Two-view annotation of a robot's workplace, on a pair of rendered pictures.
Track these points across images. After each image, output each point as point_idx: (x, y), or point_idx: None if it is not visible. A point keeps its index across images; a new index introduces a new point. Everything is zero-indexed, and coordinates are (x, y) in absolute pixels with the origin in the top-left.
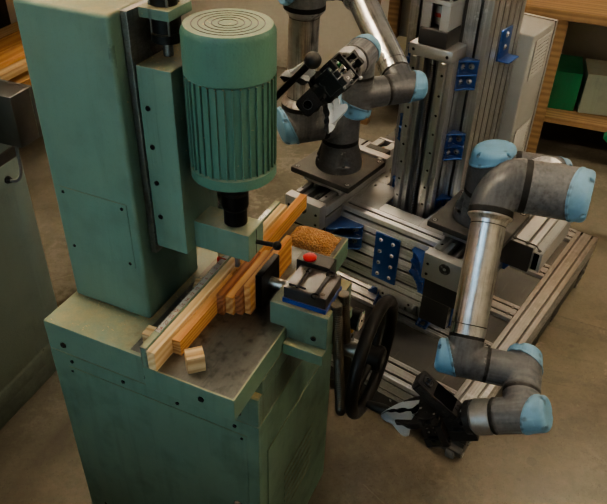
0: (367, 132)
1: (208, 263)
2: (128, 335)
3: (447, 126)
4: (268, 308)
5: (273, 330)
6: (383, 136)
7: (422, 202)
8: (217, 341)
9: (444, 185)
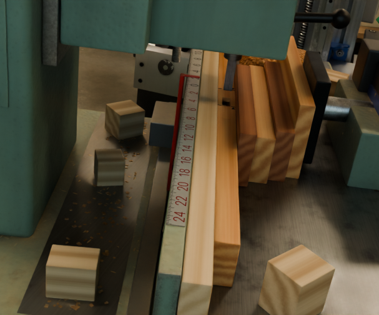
0: (101, 54)
1: (88, 132)
2: None
3: None
4: (319, 164)
5: (370, 200)
6: (120, 57)
7: (319, 50)
8: (284, 239)
9: (335, 29)
